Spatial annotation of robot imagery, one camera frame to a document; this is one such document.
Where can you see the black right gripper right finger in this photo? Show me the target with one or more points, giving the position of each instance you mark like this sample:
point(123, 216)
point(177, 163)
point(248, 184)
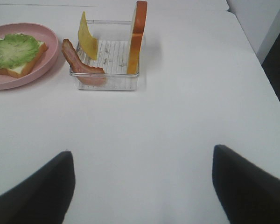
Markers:
point(248, 194)

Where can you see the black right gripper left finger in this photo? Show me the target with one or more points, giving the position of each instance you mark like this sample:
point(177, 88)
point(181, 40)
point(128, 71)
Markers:
point(42, 198)

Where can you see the bread slice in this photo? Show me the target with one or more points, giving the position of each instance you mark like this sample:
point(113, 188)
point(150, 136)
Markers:
point(26, 68)
point(136, 34)

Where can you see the bacon strip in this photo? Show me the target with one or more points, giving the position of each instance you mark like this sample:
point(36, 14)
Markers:
point(77, 66)

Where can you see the green lettuce leaf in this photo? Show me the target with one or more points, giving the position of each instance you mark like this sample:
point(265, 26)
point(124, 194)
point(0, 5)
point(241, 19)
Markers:
point(17, 49)

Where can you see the pink round plate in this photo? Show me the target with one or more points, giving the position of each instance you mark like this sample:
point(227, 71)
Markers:
point(47, 60)

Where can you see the yellow cheese slice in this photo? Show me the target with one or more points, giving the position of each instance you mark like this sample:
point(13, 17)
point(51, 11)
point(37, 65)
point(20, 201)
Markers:
point(88, 43)

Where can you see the clear right plastic tray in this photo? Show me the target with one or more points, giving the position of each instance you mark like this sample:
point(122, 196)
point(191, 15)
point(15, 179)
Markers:
point(113, 50)

